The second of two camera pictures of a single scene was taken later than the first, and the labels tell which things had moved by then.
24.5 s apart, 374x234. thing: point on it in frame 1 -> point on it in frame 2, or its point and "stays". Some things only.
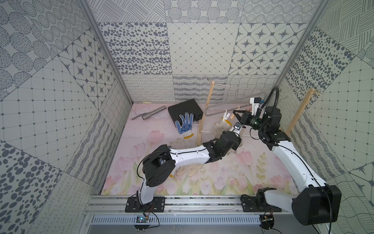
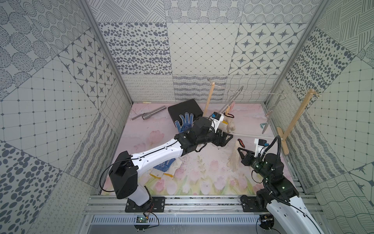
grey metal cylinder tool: x=147 y=114 stays
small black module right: x=267 y=221 stays
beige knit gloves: x=190 y=170 -> x=234 y=161
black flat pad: x=190 y=107 stays
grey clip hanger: x=211 y=114 -> x=281 y=97
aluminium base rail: x=112 y=204 stays
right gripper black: x=244 y=119 -> x=246 y=161
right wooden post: x=302 y=111 stays
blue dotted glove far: x=186 y=123 stays
